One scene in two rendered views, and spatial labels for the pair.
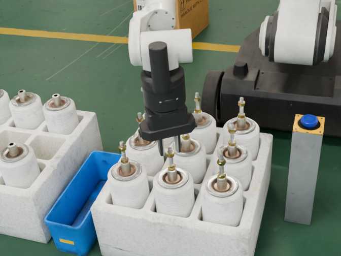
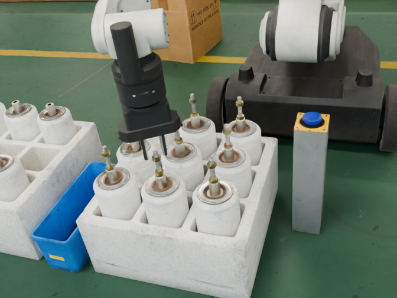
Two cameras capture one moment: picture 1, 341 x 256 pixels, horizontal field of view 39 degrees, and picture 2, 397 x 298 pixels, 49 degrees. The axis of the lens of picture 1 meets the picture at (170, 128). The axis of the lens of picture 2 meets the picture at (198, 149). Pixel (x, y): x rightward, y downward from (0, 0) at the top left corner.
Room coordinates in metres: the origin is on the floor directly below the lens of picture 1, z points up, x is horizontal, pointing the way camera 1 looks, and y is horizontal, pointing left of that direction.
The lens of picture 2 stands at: (0.13, -0.10, 0.85)
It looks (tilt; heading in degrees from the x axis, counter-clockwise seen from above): 36 degrees down; 2
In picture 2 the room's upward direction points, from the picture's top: 8 degrees counter-clockwise
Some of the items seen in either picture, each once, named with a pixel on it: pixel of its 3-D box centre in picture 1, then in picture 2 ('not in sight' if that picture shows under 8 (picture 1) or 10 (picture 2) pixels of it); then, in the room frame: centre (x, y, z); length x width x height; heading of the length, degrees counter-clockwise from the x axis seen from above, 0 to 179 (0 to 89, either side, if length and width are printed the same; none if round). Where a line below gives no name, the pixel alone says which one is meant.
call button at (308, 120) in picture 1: (309, 122); (312, 119); (0.92, -0.33, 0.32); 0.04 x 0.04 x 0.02
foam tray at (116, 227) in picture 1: (190, 193); (189, 202); (0.95, -0.04, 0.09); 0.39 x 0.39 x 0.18; 69
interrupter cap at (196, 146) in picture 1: (186, 147); (180, 152); (0.95, -0.04, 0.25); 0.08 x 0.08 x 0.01
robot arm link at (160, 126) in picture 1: (165, 106); (144, 103); (0.84, 0.01, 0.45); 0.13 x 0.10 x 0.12; 102
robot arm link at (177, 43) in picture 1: (165, 61); (136, 48); (0.83, 0.00, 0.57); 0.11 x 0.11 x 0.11; 86
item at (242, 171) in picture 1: (232, 180); (231, 187); (0.91, -0.15, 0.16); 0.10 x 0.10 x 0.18
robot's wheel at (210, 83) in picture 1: (214, 98); (221, 106); (1.39, -0.16, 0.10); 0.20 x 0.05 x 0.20; 159
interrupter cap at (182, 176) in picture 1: (172, 178); (162, 185); (0.84, 0.01, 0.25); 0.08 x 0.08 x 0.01
